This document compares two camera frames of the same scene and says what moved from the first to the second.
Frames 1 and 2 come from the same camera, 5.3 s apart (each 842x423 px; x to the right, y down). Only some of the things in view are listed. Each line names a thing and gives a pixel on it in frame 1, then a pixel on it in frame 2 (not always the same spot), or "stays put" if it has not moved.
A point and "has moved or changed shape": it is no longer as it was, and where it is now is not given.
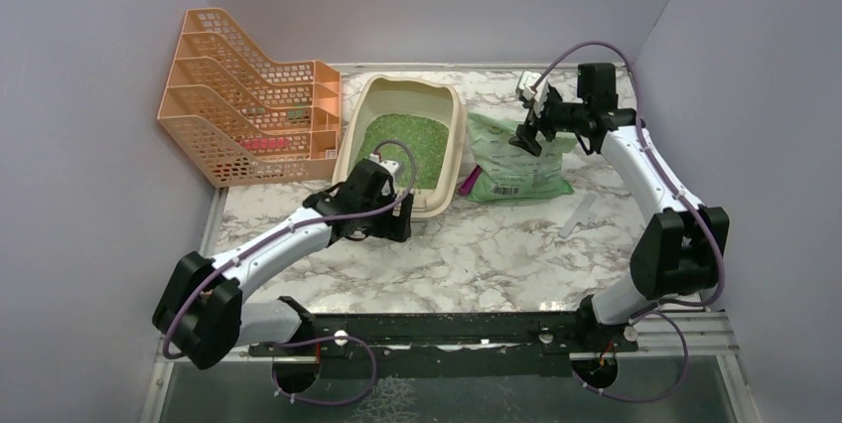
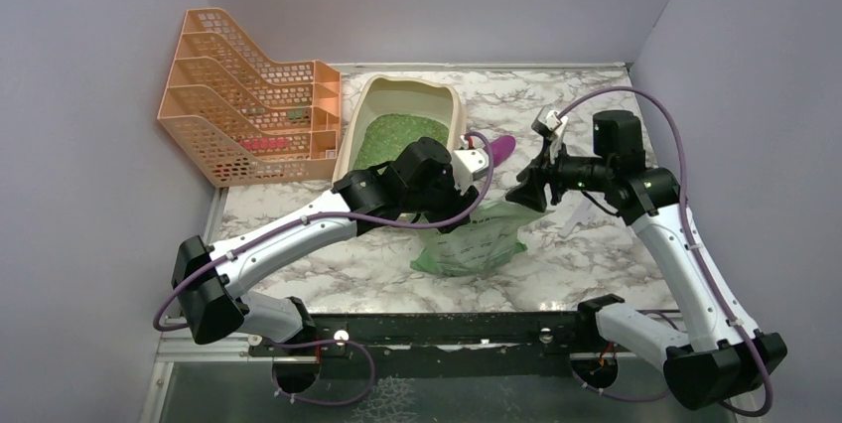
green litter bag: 509,172 has moved or changed shape
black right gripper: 526,133 -> 533,180
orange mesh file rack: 244,119 stays put
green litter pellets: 428,139 stays put
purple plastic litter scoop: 469,184 has moved or changed shape
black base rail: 449,345 stays put
